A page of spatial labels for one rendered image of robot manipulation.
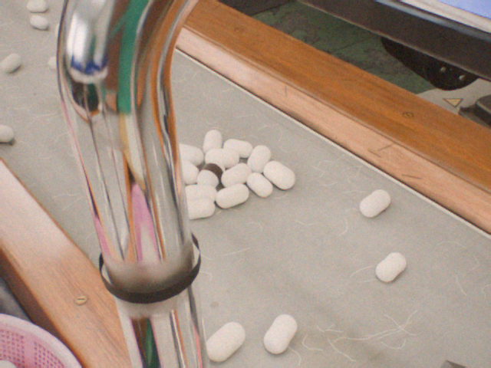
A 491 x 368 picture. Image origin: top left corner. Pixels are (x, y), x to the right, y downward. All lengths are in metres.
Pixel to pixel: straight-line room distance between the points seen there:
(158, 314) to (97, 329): 0.34
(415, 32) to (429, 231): 0.39
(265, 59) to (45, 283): 0.42
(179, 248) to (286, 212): 0.46
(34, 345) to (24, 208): 0.16
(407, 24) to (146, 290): 0.13
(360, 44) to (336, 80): 1.80
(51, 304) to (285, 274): 0.20
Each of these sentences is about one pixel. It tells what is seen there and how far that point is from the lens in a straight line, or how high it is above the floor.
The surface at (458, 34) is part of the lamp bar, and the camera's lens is 0.22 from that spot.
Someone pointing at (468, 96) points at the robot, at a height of 0.47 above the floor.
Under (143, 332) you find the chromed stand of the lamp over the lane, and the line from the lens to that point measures 0.17.
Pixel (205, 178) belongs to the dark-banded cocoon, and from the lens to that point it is 0.63.
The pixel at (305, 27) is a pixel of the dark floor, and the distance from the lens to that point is 2.71.
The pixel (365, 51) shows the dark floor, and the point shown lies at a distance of 2.52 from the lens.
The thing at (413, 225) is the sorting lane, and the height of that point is 0.74.
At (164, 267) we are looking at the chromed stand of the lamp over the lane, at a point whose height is 1.04.
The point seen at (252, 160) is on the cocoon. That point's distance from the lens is 0.65.
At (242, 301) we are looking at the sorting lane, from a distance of 0.53.
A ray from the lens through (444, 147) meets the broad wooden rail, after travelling 0.67.
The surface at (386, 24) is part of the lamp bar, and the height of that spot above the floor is 1.05.
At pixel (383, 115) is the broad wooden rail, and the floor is 0.76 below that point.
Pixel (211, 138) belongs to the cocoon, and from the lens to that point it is 0.68.
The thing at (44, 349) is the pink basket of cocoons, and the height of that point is 0.76.
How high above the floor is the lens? 1.15
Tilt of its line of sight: 38 degrees down
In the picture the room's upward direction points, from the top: 4 degrees counter-clockwise
